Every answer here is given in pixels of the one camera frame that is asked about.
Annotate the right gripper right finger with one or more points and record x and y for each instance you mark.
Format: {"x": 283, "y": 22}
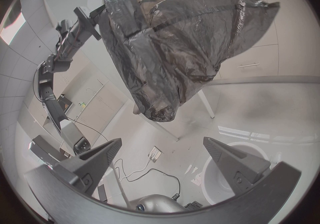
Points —
{"x": 232, "y": 163}

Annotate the white table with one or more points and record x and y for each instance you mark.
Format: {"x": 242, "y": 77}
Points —
{"x": 262, "y": 104}

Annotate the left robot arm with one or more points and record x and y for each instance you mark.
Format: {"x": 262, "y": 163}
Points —
{"x": 53, "y": 107}

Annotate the black plastic bag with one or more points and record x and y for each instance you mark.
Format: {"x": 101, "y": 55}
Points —
{"x": 175, "y": 50}

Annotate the black flat box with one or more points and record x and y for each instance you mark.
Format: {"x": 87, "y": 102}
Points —
{"x": 65, "y": 104}

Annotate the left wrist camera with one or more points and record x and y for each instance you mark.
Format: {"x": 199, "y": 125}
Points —
{"x": 65, "y": 24}

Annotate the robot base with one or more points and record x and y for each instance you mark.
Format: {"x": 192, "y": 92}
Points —
{"x": 155, "y": 204}

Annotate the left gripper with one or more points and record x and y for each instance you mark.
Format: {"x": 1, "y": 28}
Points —
{"x": 75, "y": 40}

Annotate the white trash bin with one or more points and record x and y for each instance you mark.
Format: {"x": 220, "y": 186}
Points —
{"x": 215, "y": 188}

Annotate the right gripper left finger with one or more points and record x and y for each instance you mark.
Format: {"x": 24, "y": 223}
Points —
{"x": 95, "y": 160}

